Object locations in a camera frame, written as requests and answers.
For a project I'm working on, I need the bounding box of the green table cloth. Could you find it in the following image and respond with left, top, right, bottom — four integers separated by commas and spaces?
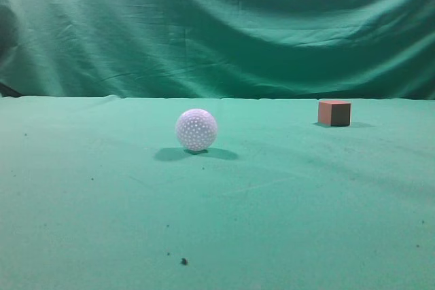
1, 96, 434, 289

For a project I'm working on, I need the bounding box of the white dimpled golf ball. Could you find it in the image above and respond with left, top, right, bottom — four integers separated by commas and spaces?
175, 109, 218, 151

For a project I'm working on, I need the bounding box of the red cube block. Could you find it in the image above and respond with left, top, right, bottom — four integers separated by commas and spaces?
317, 100, 351, 127

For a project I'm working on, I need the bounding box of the green backdrop cloth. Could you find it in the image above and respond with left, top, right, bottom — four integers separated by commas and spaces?
1, 0, 434, 100

